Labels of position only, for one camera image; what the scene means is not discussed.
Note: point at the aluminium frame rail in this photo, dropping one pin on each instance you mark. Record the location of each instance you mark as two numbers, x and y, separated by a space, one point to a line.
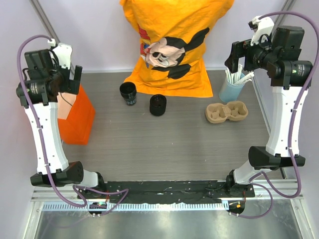
44 19

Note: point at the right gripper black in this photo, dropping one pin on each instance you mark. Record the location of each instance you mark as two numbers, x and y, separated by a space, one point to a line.
242 49

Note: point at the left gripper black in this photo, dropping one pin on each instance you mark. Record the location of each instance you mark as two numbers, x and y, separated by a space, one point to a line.
71 85

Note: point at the pulp cup carrier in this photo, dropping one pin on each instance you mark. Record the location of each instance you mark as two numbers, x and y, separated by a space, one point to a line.
232 111

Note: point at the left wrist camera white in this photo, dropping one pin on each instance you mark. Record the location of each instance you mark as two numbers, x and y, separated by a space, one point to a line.
63 53

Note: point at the light blue straw holder cup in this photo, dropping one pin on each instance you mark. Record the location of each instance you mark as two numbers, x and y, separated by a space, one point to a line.
229 92

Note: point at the orange cartoon mouse cloth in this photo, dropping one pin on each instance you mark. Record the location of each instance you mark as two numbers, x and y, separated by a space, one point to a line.
172 44

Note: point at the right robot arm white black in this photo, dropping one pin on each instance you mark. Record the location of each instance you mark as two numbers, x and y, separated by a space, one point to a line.
278 54

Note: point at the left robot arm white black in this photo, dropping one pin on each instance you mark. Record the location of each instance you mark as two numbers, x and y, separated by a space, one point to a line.
48 74

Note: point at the black cup with lettering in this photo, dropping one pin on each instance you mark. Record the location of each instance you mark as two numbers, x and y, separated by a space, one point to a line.
129 93

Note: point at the white slotted cable duct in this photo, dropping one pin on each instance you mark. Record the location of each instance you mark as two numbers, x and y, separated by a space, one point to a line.
91 207

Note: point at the orange paper bag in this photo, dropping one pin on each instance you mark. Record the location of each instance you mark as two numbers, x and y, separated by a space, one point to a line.
75 117

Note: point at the black ribbed cup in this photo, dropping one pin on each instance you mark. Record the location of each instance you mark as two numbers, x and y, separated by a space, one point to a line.
157 105

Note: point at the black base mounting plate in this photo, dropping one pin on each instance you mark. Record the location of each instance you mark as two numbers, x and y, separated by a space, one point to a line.
169 192

